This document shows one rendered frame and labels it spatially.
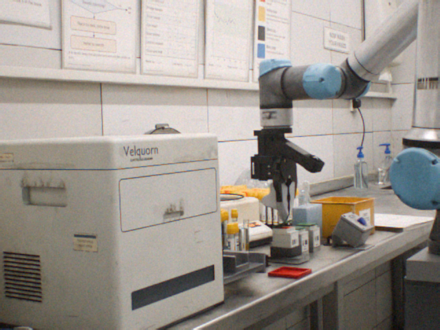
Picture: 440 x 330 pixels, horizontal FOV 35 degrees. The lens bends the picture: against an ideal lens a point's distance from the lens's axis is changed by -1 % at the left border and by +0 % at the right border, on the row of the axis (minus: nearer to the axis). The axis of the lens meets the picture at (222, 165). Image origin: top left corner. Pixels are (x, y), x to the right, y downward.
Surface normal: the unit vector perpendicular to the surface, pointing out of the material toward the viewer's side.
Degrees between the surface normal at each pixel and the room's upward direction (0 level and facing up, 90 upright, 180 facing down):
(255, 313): 90
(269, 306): 90
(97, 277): 90
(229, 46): 92
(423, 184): 98
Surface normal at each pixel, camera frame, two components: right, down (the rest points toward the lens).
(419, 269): -0.54, 0.07
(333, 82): 0.71, 0.02
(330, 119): 0.84, 0.00
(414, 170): -0.70, 0.21
